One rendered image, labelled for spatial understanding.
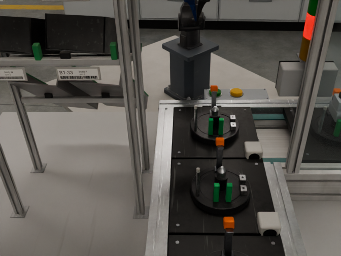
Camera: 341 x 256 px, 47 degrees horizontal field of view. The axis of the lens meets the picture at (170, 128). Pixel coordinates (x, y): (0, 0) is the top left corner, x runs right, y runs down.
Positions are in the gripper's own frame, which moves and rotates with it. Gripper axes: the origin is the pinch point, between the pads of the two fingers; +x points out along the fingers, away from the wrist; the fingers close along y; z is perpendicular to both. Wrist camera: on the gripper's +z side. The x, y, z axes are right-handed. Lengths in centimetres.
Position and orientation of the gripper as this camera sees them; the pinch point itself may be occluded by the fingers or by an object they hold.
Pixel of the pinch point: (196, 9)
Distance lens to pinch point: 117.8
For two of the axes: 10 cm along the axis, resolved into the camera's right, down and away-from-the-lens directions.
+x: 0.2, 8.0, 6.0
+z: -0.3, 6.0, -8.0
